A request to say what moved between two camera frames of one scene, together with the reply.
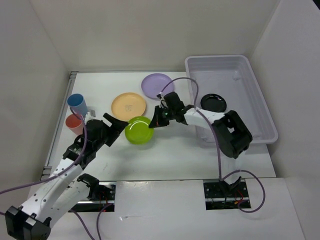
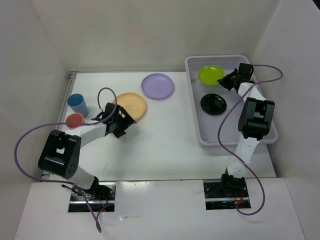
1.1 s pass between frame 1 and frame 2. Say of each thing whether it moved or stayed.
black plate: stayed
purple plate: stayed
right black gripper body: moved
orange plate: stayed
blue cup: stayed
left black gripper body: moved
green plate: moved
